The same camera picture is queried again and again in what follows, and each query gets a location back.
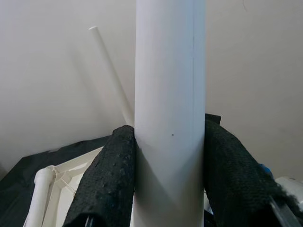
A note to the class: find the black tablecloth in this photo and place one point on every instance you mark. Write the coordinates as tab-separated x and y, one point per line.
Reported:
21	172

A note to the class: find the white plastic table top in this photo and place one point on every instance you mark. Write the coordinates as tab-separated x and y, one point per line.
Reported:
68	179

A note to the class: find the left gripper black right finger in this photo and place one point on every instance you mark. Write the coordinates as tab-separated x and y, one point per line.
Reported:
236	179

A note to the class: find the white plastic table leg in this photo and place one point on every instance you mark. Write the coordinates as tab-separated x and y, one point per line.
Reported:
169	94
40	194
109	63

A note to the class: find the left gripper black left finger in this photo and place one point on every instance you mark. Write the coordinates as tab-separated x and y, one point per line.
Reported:
106	179

